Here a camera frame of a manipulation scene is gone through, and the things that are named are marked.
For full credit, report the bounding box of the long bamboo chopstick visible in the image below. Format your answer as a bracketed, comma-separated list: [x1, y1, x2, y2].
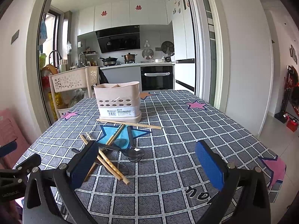
[96, 119, 162, 130]

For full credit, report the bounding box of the dark handled steel spoon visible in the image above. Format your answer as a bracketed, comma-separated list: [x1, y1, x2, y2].
[123, 126, 145, 163]

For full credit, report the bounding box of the black kitchen faucet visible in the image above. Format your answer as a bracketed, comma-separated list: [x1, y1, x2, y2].
[49, 50, 62, 67]

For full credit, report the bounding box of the pink box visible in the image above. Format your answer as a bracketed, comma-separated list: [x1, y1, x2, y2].
[1, 109, 30, 169]

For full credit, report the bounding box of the red toolbox on floor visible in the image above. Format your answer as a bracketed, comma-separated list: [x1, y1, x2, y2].
[286, 118, 298, 132]

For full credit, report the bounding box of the grey checked tablecloth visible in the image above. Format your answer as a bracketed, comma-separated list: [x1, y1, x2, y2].
[16, 91, 286, 223]

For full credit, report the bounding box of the beige perforated storage cart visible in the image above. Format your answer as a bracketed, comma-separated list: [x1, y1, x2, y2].
[49, 66, 99, 118]

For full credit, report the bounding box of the beige plastic utensil holder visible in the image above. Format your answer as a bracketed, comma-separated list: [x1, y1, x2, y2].
[94, 81, 141, 123]

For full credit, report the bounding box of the black bag on cart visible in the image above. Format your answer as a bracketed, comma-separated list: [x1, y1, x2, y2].
[98, 67, 109, 84]

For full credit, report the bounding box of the black built-in oven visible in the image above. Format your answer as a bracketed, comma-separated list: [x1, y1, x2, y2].
[140, 66, 174, 91]

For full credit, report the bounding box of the black wok on stove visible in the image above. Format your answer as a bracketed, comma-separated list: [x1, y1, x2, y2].
[99, 57, 118, 66]

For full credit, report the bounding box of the white refrigerator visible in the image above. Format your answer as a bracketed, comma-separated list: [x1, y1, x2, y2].
[166, 0, 196, 94]

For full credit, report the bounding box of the copper pot on stove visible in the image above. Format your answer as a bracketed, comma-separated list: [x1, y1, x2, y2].
[122, 53, 137, 64]

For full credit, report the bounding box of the black range hood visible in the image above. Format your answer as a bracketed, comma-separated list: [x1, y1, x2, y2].
[95, 25, 140, 53]

